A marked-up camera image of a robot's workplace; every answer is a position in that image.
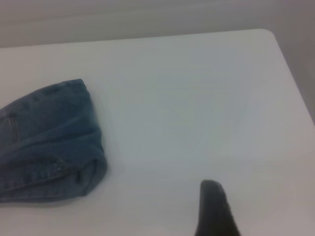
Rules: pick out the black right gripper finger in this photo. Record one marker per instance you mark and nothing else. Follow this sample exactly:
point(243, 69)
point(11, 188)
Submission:
point(215, 214)

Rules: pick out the blue denim shorts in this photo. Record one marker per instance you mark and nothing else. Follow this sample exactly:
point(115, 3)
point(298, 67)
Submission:
point(49, 137)

